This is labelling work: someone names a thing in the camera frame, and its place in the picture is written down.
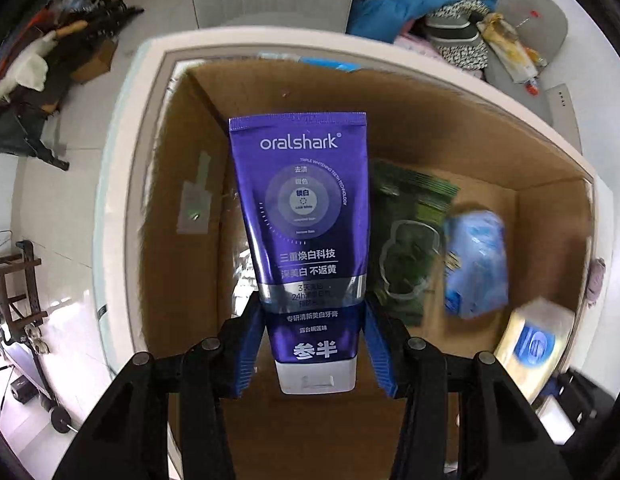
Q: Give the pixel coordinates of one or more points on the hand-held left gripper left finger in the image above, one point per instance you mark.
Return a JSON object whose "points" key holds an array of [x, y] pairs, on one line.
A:
{"points": [[246, 347]]}

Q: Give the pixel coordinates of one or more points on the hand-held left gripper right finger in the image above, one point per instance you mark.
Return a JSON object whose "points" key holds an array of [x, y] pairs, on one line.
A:
{"points": [[377, 350]]}

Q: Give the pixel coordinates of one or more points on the green snack packet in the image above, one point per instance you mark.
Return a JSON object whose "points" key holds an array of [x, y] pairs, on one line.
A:
{"points": [[409, 240]]}

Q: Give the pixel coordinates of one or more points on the purple toothpaste tube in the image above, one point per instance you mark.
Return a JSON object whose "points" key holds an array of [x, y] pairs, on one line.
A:
{"points": [[302, 240]]}

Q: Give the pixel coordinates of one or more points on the blue tissue pack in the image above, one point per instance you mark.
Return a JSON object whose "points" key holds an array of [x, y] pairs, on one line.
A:
{"points": [[475, 265]]}

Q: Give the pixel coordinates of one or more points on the brown cardboard box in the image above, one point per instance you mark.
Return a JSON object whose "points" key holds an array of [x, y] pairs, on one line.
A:
{"points": [[370, 200]]}

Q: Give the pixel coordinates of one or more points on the yellow pack with blue circle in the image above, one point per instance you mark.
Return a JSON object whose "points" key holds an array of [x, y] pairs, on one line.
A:
{"points": [[532, 342]]}

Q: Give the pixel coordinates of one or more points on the white label sticker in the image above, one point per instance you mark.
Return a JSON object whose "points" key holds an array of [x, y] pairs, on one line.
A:
{"points": [[195, 195]]}

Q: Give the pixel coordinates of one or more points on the white round table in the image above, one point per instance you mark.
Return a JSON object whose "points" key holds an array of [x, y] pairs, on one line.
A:
{"points": [[125, 200]]}

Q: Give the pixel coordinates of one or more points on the black metal rack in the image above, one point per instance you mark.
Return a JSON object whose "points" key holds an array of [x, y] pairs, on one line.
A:
{"points": [[17, 305]]}

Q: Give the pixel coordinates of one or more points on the small cardboard box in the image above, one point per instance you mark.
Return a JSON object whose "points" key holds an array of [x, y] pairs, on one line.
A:
{"points": [[95, 62]]}

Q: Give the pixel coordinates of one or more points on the black folding stand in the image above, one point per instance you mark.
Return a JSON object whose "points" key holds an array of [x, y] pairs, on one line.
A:
{"points": [[30, 105]]}

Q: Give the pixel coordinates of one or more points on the leopard print slipper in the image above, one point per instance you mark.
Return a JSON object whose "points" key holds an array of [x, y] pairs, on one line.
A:
{"points": [[459, 35]]}

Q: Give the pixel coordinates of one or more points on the yellow plastic bag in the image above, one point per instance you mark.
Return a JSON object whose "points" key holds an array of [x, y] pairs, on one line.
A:
{"points": [[509, 50]]}

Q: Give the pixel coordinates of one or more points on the blue blanket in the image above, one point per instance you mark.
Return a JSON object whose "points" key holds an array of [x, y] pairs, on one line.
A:
{"points": [[404, 12]]}

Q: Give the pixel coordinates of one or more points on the grey chair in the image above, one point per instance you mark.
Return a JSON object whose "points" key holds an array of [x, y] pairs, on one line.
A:
{"points": [[532, 35]]}

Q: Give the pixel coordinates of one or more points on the white cloth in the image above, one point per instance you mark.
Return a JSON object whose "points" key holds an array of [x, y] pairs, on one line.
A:
{"points": [[27, 67]]}

